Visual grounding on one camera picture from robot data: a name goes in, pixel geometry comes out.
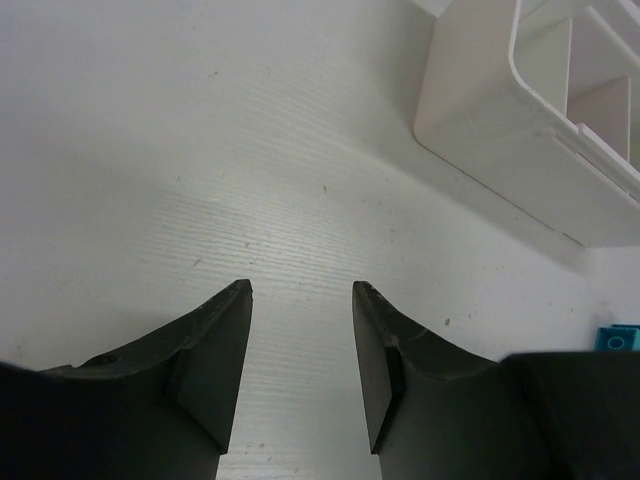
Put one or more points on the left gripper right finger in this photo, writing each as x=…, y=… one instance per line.
x=436, y=411

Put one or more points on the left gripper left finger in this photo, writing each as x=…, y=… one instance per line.
x=159, y=407

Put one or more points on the light blue lego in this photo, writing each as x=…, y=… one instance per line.
x=618, y=337

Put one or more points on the white three-compartment container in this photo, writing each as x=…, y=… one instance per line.
x=533, y=99

